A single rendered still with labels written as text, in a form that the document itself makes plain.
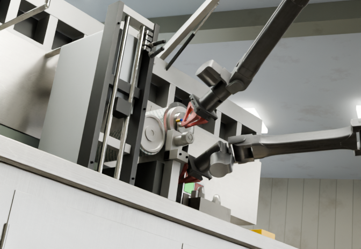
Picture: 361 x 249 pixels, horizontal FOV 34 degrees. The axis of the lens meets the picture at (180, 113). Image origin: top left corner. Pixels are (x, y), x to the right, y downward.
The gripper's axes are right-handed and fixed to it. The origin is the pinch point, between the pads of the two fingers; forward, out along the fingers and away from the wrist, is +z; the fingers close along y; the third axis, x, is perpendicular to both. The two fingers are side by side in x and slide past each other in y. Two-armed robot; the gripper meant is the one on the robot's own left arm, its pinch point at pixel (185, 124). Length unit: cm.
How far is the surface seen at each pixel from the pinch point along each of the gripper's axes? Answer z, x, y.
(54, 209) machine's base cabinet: 9, -48, -58
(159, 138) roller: 7.3, -2.6, -5.8
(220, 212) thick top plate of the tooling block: 12.4, -19.1, 22.4
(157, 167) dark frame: 12.2, -10.6, -5.4
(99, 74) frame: -2.4, -4.6, -41.6
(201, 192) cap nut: 11.8, -14.3, 13.9
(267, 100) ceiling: 48, 255, 323
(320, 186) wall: 113, 291, 578
